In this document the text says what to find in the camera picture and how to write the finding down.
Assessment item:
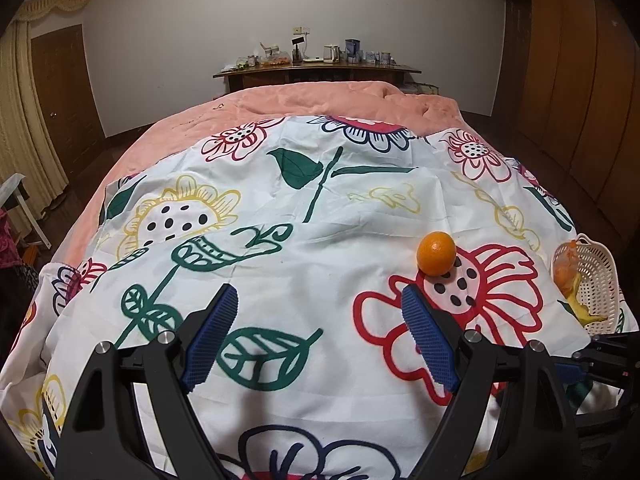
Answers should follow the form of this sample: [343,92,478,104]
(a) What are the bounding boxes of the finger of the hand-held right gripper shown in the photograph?
[553,345,627,386]

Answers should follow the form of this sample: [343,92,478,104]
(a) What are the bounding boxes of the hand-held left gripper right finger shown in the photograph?
[401,284,584,480]

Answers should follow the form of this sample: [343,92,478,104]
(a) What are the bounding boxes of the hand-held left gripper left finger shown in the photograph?
[54,283,239,480]

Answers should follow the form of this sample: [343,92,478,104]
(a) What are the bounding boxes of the yellow banana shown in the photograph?
[564,272,609,327]

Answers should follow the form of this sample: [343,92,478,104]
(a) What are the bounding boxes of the white plastic mesh basket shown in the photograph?
[550,233,621,337]

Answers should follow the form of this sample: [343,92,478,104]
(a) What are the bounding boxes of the orange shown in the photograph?
[417,231,457,276]

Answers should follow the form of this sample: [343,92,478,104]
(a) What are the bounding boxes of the plastic bag of oranges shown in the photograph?
[554,240,582,302]

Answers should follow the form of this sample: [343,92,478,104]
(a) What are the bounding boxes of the floral printed bedsheet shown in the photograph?
[0,115,627,480]

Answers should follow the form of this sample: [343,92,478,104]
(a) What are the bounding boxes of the red cloth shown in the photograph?
[0,209,27,273]

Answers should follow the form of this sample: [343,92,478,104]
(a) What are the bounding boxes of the white chair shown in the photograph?
[0,173,52,252]

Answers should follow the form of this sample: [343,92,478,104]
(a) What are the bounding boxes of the pink blanket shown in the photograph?
[65,81,469,271]

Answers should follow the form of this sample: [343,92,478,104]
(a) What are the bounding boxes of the cluster of small jars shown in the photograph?
[235,50,292,69]

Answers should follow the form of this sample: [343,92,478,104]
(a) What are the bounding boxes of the wooden sideboard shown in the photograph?
[212,62,422,94]

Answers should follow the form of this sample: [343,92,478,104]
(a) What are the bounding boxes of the wooden door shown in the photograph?
[30,24,107,163]

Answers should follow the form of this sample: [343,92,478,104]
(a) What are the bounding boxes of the wooden wardrobe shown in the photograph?
[500,0,640,221]

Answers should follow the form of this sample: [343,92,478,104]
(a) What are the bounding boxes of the beige curtain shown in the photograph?
[0,0,93,203]

